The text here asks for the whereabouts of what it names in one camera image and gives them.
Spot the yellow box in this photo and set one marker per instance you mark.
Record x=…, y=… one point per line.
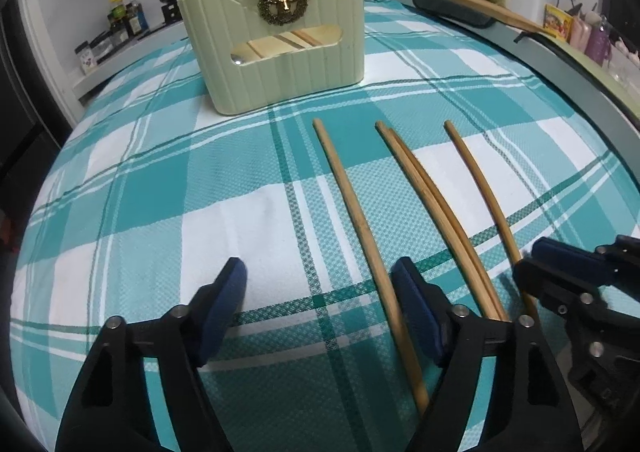
x=558, y=22

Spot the cream utensil holder box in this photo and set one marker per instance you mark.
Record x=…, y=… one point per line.
x=280, y=77

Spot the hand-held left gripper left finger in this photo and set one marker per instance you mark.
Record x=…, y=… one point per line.
x=222, y=312

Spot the pink cup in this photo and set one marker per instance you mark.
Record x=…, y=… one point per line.
x=580, y=31

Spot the black gas cooktop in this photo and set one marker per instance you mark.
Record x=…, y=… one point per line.
x=160, y=20

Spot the wooden cutting board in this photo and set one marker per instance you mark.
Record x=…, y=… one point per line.
x=480, y=5

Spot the garlic bulbs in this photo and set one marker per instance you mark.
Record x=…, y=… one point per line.
x=625, y=48

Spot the condiment jars and bottles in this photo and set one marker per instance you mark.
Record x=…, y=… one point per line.
x=92, y=52

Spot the green cutting board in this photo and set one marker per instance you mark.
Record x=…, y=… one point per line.
x=590, y=70

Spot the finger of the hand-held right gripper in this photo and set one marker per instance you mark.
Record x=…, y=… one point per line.
x=570, y=257
x=555, y=289

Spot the dark sauce bottle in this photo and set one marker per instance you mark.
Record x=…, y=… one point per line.
x=137, y=15

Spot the teal plaid tablecloth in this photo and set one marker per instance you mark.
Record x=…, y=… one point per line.
x=200, y=212

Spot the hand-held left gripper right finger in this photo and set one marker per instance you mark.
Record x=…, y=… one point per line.
x=417, y=312

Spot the yellow cap condiment bottle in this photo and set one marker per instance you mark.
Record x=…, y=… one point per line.
x=118, y=15

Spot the purple bottle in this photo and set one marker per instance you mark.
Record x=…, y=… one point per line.
x=597, y=42

